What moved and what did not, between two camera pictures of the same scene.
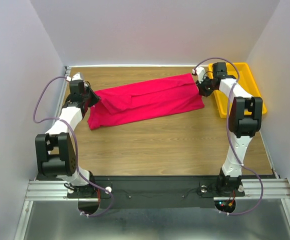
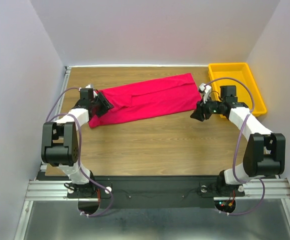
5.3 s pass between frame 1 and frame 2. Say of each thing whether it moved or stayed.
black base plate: stayed
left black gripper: moved
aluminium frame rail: stayed
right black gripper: moved
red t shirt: stayed
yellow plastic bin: stayed
